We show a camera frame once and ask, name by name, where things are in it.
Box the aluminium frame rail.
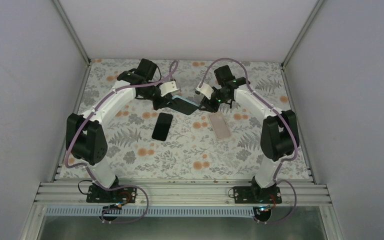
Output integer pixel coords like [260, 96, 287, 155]
[46, 0, 90, 181]
[281, 0, 326, 185]

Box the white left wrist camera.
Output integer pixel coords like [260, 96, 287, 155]
[158, 79, 181, 97]

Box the aluminium front rail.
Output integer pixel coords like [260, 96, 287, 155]
[34, 179, 332, 207]

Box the black smartphone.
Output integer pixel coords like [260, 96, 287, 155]
[151, 112, 174, 142]

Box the aluminium frame left rail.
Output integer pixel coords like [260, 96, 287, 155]
[46, 0, 90, 181]

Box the aluminium frame right rail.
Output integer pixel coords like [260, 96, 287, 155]
[281, 0, 326, 185]

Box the cream phone case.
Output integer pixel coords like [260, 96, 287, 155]
[208, 112, 232, 140]

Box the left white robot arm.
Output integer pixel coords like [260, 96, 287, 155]
[64, 58, 179, 203]

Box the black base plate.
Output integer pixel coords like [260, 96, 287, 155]
[86, 183, 137, 204]
[232, 185, 283, 204]

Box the phone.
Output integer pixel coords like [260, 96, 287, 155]
[168, 95, 199, 116]

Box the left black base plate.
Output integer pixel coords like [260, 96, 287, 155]
[86, 183, 137, 204]

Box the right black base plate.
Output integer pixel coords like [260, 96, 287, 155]
[232, 185, 283, 204]

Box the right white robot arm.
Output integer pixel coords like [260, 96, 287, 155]
[196, 65, 300, 204]

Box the white slotted cable duct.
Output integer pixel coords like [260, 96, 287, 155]
[44, 205, 255, 218]

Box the floral patterned table mat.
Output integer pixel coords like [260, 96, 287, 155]
[78, 58, 310, 181]

